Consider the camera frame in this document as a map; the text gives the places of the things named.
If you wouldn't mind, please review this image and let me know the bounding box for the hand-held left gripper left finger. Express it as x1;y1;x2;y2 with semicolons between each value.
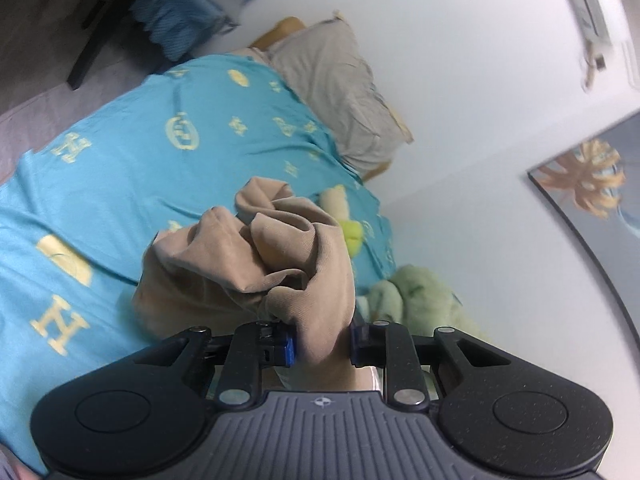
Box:
134;321;297;407

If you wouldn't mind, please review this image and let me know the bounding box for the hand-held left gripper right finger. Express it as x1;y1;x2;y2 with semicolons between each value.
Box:
349;320;507;407

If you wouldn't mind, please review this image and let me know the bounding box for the tan garment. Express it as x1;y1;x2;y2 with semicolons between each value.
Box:
131;176;386;394

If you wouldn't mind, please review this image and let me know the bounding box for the light green fleecy cloth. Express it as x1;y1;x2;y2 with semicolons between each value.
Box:
356;264;488;342

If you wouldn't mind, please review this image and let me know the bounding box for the yellow-green plush toy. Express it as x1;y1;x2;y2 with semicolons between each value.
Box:
319;184;365;257

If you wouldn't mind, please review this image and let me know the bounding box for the teal blanket with yellow print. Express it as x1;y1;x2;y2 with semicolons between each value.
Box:
0;52;397;476

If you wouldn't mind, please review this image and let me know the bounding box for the grey pillow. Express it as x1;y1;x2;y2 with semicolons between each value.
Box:
267;10;415;175

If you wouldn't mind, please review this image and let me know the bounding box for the blue knit cloth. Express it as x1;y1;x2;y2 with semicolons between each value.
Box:
130;0;237;62

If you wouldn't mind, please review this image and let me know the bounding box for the black chair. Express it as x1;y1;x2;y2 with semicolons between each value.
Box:
66;0;173;92

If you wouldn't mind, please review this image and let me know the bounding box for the white air conditioner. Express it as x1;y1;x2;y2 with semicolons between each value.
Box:
549;0;640;94

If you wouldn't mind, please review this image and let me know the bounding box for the leaf print wall picture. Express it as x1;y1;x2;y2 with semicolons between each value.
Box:
526;109;640;363

